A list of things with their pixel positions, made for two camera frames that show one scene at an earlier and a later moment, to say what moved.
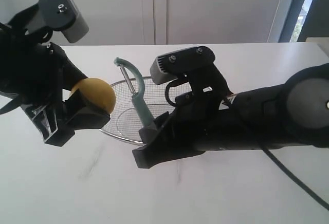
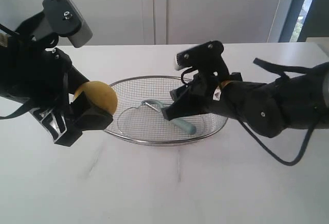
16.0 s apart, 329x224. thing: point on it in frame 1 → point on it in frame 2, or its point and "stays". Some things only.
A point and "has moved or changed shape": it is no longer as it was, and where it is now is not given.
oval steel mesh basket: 125,121 stays
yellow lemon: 96,93 stays
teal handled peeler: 145,118 has moved or changed shape
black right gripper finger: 148,133 → 184,91
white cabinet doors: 165,11 stays
